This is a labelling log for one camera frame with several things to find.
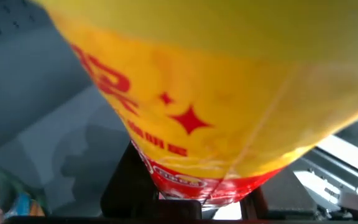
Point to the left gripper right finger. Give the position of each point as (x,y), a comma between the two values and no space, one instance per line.
(254,203)

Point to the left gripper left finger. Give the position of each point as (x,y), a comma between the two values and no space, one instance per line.
(126,186)

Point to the yellow and red snack bag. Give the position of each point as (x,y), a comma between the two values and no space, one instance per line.
(216,77)

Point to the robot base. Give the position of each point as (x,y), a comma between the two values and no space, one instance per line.
(331,174)

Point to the colourful snack pack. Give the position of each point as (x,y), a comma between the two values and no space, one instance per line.
(9,199)

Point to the black shop shelf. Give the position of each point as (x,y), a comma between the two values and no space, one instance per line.
(26,71)

